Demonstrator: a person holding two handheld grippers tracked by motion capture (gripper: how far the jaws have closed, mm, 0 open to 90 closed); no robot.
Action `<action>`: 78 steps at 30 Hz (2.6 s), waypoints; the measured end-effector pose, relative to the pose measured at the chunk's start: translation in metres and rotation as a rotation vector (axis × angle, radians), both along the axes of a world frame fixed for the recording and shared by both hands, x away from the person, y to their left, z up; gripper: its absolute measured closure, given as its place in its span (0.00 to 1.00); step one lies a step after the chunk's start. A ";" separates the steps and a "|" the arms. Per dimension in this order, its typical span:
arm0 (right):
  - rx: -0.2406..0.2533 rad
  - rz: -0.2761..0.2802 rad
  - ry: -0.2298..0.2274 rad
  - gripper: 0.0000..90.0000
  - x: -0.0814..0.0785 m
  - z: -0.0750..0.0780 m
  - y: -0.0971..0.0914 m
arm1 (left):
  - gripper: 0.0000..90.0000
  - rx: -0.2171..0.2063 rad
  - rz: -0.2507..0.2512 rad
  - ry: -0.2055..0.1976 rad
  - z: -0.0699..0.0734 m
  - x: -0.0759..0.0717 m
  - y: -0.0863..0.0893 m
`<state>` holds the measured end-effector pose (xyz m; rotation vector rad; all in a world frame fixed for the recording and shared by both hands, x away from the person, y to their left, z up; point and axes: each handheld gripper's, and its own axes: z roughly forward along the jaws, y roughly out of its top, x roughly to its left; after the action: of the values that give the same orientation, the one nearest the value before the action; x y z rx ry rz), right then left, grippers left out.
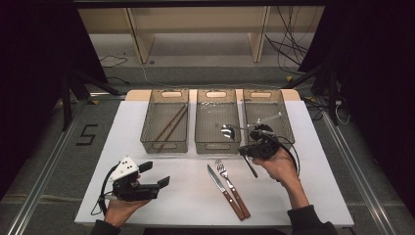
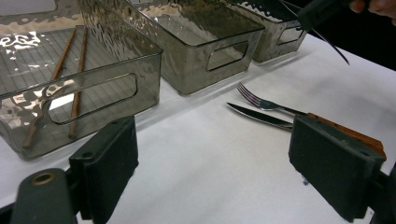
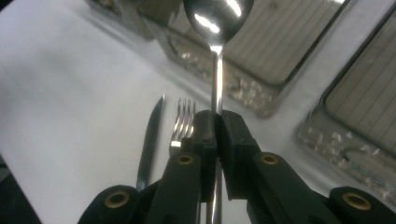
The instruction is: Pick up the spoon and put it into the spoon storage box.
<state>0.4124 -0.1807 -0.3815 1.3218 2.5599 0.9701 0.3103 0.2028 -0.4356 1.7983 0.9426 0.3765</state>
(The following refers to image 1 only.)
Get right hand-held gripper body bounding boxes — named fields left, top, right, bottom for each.
left=248, top=112, right=284, bottom=161

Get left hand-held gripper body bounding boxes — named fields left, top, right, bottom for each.
left=109, top=156, right=161, bottom=202

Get smoked clear plastic bin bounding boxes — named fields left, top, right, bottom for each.
left=194, top=88, right=243, bottom=155
left=140, top=88, right=190, bottom=155
left=242, top=88, right=296, bottom=156

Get brown wooden chopstick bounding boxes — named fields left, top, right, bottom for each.
left=154, top=104, right=188, bottom=143
left=156, top=108, right=190, bottom=154

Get wooden-handled fork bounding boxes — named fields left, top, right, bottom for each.
left=214, top=159, right=252, bottom=219

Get wooden-handled table knife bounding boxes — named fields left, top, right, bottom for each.
left=207, top=164, right=247, bottom=221

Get person's left hand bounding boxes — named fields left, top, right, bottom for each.
left=103, top=199, right=151, bottom=228

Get person's right hand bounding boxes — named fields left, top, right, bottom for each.
left=253, top=147, right=301, bottom=190

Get black metal stand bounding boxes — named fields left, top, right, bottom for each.
left=60, top=67, right=122, bottom=131
left=282, top=60, right=341, bottom=126

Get black curtain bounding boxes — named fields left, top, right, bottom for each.
left=0, top=0, right=110, bottom=200
left=298, top=0, right=415, bottom=219

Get beige wooden shelf unit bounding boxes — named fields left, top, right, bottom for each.
left=77, top=5, right=326, bottom=65

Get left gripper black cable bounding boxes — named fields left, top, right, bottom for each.
left=90, top=163, right=120, bottom=216

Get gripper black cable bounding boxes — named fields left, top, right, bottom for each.
left=222, top=123, right=301, bottom=175
left=90, top=163, right=120, bottom=216

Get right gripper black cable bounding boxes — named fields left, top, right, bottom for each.
left=222, top=123, right=301, bottom=175

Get black floor cable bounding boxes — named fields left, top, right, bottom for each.
left=99, top=54, right=129, bottom=69
left=107, top=75, right=131, bottom=86
left=301, top=96, right=326, bottom=121

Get short aluminium floor rail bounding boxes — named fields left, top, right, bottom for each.
left=87, top=92, right=127, bottom=100

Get white cable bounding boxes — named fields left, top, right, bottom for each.
left=335, top=99, right=351, bottom=126

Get long aluminium floor rail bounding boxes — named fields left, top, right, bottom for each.
left=322, top=111, right=397, bottom=235
left=6, top=101, right=86, bottom=235

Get bundle of black cables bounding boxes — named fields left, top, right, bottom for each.
left=263, top=5, right=316, bottom=74

